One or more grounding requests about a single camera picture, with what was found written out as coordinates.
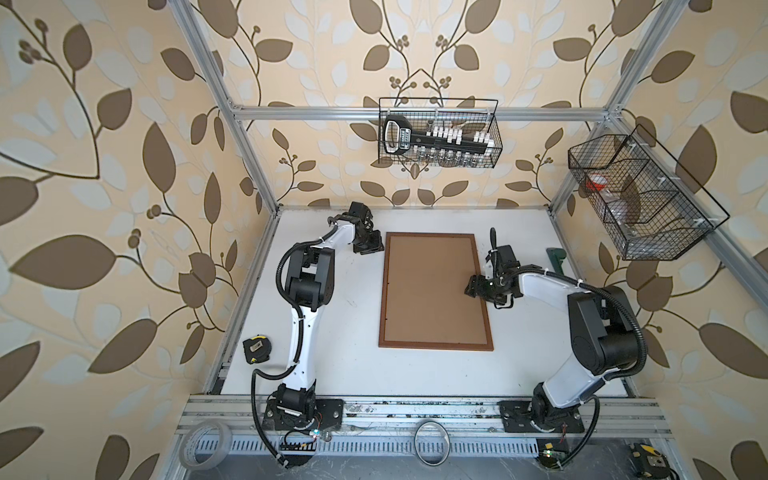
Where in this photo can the black wire basket back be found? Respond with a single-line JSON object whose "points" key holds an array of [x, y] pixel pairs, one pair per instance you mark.
{"points": [[469, 115]]}

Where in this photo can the black wire basket right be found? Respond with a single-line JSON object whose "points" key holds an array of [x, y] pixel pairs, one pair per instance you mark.
{"points": [[654, 208]]}

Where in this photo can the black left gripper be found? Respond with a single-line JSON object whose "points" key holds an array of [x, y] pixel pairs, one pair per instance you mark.
{"points": [[377, 245]]}

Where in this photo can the red capped clear container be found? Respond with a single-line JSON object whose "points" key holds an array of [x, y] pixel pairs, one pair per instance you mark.
{"points": [[595, 183]]}

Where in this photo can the brown cardboard backing board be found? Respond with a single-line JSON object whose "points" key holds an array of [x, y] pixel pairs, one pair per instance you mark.
{"points": [[433, 288]]}

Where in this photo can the yellow black tape measure right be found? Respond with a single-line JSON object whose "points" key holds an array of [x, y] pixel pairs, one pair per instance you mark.
{"points": [[648, 462]]}

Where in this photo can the yellow black tape measure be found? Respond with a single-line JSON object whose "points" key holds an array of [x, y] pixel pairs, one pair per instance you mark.
{"points": [[257, 349], [648, 462]]}

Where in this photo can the black wire basket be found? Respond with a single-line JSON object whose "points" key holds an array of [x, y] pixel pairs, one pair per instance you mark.
{"points": [[654, 208], [469, 115]]}

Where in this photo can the clear tape roll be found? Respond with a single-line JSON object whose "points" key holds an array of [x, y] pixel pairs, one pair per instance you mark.
{"points": [[190, 440]]}

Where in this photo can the brown wooden picture frame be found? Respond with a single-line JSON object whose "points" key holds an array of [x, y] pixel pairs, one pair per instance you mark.
{"points": [[435, 347]]}

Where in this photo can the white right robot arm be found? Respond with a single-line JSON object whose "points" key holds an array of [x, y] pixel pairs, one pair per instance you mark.
{"points": [[606, 340]]}

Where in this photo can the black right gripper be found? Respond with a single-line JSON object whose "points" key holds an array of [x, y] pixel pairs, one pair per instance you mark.
{"points": [[474, 285]]}

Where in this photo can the aluminium cage frame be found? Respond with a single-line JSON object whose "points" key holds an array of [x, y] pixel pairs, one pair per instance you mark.
{"points": [[303, 94]]}

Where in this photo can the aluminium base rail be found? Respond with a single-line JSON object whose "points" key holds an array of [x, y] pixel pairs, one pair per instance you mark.
{"points": [[417, 425]]}

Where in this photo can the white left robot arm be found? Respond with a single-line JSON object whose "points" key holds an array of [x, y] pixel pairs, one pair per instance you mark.
{"points": [[305, 279]]}

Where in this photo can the black socket set holder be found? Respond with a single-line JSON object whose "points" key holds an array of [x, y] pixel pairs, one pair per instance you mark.
{"points": [[399, 137]]}

